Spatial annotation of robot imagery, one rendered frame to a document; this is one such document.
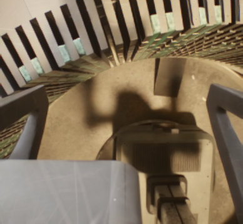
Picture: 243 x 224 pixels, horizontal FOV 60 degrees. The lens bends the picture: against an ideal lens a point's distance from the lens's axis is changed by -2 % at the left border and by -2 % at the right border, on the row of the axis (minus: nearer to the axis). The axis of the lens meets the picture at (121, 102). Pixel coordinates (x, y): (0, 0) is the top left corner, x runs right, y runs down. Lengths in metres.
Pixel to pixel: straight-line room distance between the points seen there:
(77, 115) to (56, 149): 0.27
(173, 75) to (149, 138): 0.41
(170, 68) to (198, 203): 0.76
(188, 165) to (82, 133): 0.67
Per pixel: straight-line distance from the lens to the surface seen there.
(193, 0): 0.33
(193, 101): 1.44
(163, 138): 1.13
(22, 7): 0.36
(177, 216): 0.99
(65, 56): 0.32
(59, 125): 1.45
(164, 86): 1.34
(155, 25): 0.32
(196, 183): 1.27
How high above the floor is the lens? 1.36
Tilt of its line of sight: 84 degrees down
